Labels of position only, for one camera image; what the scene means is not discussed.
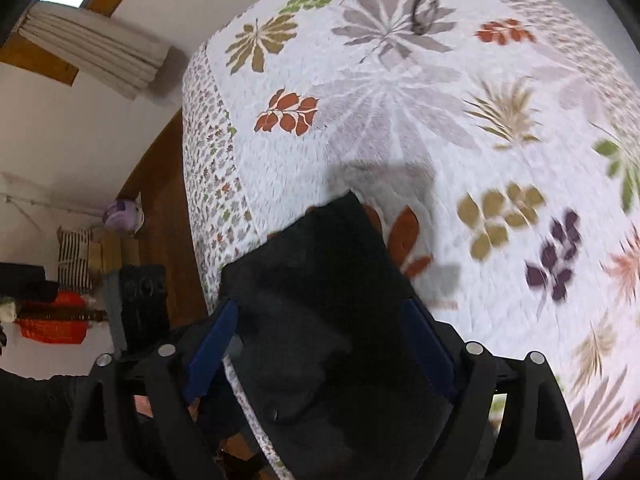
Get purple plush toy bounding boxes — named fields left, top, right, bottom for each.
left=102, top=194, right=145, bottom=234

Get striped cushion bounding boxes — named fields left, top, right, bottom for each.
left=56, top=226, right=93, bottom=295

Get orange basket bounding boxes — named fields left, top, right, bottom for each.
left=15, top=290, right=89, bottom=344

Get floral white quilt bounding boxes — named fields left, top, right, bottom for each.
left=182, top=0, right=639, bottom=479

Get black eyeglasses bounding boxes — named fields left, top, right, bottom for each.
left=410, top=0, right=439, bottom=36

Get black padded pants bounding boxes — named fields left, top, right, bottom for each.
left=196, top=193, right=473, bottom=479

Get beige side curtain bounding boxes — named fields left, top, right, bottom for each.
left=17, top=0, right=169, bottom=101

